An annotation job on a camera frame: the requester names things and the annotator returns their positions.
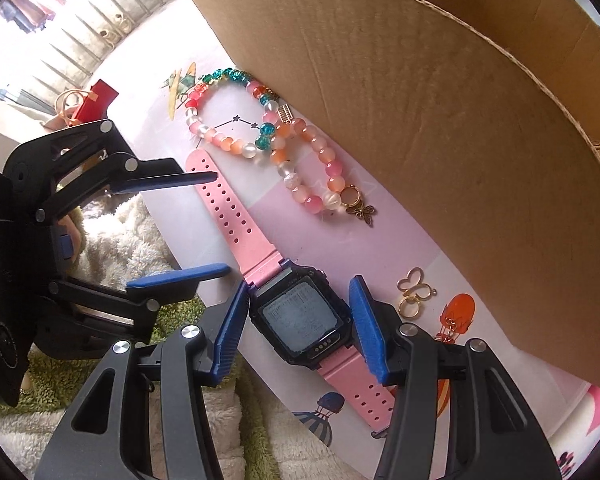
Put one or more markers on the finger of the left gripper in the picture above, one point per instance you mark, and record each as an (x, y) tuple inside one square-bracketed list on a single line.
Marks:
[(53, 174), (175, 282)]

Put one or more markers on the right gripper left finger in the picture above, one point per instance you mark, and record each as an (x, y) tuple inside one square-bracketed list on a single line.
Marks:
[(132, 393)]

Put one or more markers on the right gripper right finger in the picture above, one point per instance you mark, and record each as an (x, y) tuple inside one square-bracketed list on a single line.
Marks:
[(493, 433)]

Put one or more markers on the pink strap smartwatch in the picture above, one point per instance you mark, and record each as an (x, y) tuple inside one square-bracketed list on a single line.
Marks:
[(302, 337)]

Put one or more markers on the gold butterfly outline charm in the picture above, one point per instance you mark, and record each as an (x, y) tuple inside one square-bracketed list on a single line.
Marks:
[(414, 287)]

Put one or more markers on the silver abacus charm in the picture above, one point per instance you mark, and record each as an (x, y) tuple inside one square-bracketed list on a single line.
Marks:
[(285, 113)]

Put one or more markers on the gold spring charm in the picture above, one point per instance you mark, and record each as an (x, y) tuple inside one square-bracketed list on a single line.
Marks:
[(448, 330)]

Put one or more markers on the bronze butterfly charm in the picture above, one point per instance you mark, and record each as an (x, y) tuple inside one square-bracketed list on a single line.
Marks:
[(363, 212)]

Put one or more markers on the white fluffy blanket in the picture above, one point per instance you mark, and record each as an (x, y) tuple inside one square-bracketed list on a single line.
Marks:
[(255, 436)]

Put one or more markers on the red gift bag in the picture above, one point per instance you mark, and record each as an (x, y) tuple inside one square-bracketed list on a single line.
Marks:
[(95, 104)]

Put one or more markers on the pink floral blanket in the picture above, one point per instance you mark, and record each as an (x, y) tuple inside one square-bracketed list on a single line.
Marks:
[(575, 440)]

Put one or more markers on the brown cardboard box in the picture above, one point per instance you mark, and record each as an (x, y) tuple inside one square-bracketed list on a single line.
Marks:
[(481, 117)]

